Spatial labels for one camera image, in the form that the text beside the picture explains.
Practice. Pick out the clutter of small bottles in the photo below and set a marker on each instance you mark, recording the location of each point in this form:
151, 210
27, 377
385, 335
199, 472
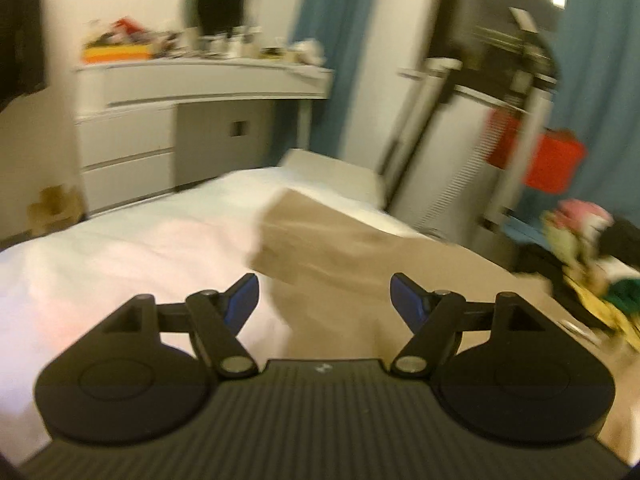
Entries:
240, 42

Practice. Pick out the yellow box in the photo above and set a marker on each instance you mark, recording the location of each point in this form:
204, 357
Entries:
117, 52

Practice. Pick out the beige blanket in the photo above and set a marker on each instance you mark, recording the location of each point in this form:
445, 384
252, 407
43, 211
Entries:
345, 265

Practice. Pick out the red bag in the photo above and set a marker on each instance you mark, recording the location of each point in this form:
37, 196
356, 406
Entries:
535, 152

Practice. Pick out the blue curtain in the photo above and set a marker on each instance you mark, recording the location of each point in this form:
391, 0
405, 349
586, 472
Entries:
600, 85
332, 45

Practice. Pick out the white dressing table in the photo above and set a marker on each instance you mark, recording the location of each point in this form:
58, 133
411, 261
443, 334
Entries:
200, 110

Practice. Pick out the small tan stuffed toy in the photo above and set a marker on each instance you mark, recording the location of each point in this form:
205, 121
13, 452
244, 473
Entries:
55, 207

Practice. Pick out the white bed sheet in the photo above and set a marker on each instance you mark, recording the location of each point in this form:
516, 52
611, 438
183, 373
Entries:
150, 260

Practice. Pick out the white clothes drying rack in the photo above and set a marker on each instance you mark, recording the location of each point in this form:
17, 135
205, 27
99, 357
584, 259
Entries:
505, 110

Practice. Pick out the pile of colourful clothes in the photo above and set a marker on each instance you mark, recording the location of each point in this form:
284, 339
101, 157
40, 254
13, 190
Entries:
595, 270

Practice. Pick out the white tower appliance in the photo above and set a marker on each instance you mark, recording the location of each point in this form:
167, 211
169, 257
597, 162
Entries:
440, 160

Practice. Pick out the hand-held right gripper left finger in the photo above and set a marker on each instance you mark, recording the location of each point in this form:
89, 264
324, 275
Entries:
242, 296

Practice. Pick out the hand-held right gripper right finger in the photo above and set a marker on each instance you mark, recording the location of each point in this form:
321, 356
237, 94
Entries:
406, 300

